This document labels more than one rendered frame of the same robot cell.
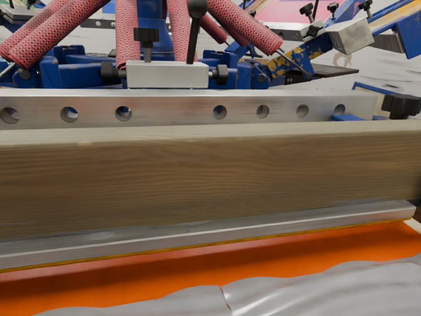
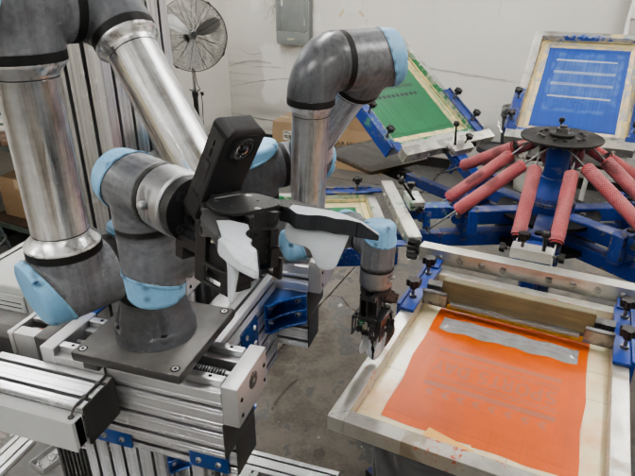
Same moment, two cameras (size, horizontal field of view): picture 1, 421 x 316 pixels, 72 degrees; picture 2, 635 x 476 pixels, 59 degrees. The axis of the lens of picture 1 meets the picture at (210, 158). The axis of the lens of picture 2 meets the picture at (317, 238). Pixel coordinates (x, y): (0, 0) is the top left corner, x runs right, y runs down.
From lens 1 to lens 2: 1.47 m
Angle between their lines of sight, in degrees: 37
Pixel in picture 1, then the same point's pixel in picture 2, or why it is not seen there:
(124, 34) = (522, 212)
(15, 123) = (460, 264)
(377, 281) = (552, 347)
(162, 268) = (496, 325)
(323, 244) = (548, 337)
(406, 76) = not seen: outside the picture
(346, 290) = (540, 344)
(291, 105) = (590, 285)
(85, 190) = (483, 299)
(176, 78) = (533, 257)
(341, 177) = (553, 316)
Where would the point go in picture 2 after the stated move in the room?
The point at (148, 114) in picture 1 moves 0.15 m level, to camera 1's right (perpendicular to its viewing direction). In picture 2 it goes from (513, 273) to (561, 289)
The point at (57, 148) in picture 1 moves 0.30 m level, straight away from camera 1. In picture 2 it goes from (480, 289) to (475, 243)
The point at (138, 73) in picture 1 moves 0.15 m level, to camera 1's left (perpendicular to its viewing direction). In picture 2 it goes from (515, 252) to (472, 238)
